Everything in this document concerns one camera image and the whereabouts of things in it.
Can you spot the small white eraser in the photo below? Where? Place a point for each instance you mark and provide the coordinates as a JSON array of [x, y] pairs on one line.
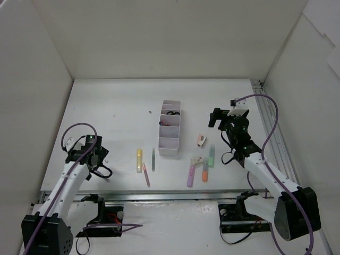
[[197, 161]]

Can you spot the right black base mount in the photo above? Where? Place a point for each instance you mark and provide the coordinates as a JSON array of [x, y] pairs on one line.
[[231, 222]]

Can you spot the white compartment organizer box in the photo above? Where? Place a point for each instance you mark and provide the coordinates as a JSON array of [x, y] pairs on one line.
[[169, 136]]

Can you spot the orange highlighter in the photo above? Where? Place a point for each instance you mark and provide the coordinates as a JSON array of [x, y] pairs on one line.
[[205, 170]]

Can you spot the front aluminium rail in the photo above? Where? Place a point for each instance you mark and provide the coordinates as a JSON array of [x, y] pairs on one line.
[[162, 195]]

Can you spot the yellow highlighter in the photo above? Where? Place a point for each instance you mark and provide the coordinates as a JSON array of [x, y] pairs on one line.
[[139, 161]]

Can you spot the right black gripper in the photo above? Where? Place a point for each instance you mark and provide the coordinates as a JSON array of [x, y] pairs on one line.
[[221, 117]]

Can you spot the purple highlighter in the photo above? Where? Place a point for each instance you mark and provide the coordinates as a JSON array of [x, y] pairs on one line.
[[191, 175]]

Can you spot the green highlighter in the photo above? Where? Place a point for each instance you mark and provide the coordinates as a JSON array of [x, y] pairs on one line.
[[211, 158]]

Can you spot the dark green pen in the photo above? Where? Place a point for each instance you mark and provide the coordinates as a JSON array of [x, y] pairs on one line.
[[153, 159]]

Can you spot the black handled scissors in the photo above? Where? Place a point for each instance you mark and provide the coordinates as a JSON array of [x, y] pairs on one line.
[[175, 113]]

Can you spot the red pen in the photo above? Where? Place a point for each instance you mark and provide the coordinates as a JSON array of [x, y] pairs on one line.
[[162, 123]]

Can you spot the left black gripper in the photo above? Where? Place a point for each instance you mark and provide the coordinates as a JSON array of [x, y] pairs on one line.
[[100, 154]]

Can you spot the grey purple pen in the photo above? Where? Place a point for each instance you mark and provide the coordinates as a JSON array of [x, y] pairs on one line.
[[102, 176]]

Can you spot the pink pen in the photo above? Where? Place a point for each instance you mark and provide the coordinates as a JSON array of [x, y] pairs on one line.
[[146, 175]]

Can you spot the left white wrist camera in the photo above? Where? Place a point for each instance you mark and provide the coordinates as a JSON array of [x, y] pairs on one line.
[[69, 143]]

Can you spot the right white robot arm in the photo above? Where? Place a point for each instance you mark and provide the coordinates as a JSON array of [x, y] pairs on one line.
[[296, 212]]

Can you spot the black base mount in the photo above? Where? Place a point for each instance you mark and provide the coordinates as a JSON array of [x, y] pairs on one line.
[[231, 222], [112, 215]]

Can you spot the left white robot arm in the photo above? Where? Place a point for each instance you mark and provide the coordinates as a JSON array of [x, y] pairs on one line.
[[51, 230]]

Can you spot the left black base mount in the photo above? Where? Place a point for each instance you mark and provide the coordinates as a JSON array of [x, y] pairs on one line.
[[112, 215]]

